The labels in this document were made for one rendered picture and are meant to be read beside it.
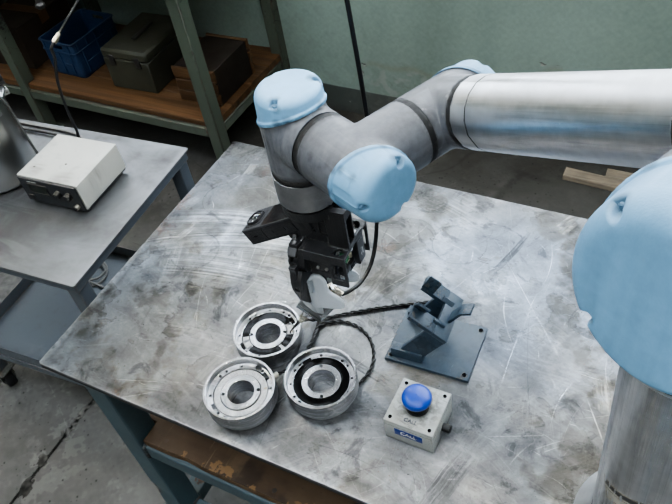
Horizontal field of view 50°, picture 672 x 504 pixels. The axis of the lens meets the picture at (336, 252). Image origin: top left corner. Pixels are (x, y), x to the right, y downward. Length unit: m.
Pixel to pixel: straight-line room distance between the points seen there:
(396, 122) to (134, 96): 2.23
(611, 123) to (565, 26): 1.85
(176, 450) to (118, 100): 1.78
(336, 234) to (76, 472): 1.42
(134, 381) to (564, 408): 0.64
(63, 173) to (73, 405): 0.81
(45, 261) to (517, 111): 1.18
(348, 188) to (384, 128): 0.07
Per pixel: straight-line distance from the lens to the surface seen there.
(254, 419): 1.03
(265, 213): 0.94
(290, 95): 0.74
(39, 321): 2.20
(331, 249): 0.87
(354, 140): 0.70
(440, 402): 0.99
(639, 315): 0.41
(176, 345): 1.18
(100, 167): 1.69
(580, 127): 0.61
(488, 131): 0.68
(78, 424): 2.21
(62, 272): 1.58
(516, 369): 1.08
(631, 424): 0.53
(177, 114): 2.71
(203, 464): 1.35
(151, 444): 1.41
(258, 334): 1.13
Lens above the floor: 1.69
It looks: 46 degrees down
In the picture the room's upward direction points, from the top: 11 degrees counter-clockwise
